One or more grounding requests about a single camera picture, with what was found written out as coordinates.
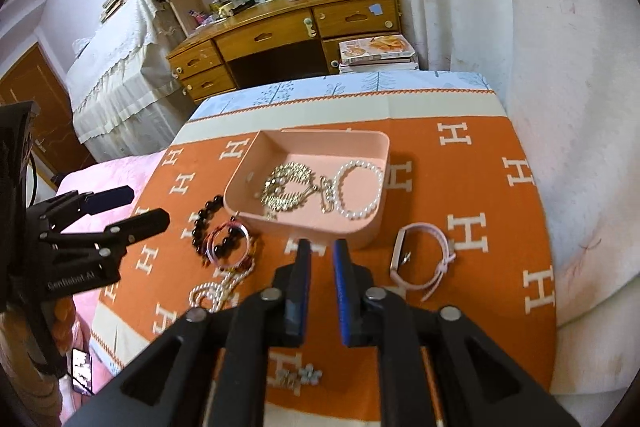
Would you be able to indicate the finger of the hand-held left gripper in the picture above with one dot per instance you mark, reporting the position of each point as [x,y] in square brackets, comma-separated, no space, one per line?
[140,226]
[107,199]

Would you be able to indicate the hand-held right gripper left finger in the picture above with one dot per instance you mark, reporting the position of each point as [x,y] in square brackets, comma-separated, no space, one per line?
[299,292]

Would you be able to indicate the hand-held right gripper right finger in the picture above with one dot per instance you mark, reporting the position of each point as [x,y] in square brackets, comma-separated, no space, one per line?
[342,292]

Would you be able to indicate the pink plastic tray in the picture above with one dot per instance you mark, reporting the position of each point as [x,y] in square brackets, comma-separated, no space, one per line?
[310,147]

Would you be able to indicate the pink blanket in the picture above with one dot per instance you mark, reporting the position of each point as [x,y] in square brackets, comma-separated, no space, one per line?
[115,172]

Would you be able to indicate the small silver earrings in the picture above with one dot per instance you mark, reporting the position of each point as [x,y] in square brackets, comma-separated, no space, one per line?
[300,377]

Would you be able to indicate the smartphone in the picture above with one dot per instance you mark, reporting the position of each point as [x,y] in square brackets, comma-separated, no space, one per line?
[83,369]

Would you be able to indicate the white lace cloth cover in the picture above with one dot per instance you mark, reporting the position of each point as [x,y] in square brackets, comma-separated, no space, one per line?
[120,72]

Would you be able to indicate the wooden door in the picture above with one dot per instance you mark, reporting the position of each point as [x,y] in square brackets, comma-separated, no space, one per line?
[37,82]

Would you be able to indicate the orange printed blanket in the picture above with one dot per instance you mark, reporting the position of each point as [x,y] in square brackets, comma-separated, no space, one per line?
[470,187]

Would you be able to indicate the stack of magazines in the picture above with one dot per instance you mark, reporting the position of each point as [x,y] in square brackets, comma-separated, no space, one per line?
[377,49]

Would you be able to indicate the wooden desk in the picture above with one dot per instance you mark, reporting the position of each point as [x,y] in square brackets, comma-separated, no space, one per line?
[345,19]

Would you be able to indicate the white leaf print curtain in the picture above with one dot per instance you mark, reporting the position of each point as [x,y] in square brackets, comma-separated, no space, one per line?
[525,57]

